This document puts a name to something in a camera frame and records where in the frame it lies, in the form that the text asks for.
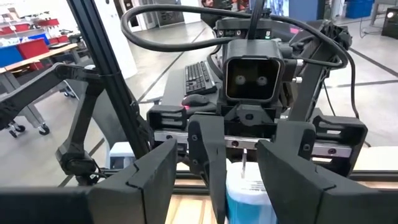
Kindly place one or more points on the black computer keyboard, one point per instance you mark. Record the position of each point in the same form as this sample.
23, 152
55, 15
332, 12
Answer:
196, 77

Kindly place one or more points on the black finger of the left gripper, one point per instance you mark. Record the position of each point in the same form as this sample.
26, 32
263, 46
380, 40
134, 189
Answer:
295, 137
208, 146

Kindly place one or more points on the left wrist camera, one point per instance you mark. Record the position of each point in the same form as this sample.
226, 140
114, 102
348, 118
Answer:
242, 29

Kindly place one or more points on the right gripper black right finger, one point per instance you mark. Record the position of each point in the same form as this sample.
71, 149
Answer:
301, 193

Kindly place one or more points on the blue USB wall charger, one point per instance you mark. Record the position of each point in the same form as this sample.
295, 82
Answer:
245, 202

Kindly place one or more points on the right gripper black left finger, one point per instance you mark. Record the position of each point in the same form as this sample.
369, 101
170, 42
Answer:
146, 193

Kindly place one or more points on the black computer mouse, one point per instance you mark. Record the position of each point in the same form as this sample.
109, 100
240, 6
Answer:
194, 100

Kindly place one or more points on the red storage bin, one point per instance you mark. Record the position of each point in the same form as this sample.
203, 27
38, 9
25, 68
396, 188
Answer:
32, 48

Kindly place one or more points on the blue storage bin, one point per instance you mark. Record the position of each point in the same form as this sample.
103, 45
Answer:
9, 56
359, 7

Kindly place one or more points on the dark grey computer desk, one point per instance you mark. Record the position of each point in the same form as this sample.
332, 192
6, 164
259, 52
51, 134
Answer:
174, 87

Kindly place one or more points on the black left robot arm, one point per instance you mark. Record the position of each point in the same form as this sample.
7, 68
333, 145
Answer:
314, 77

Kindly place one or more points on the wooden workbench with casters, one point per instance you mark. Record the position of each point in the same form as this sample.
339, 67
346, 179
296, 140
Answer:
40, 56

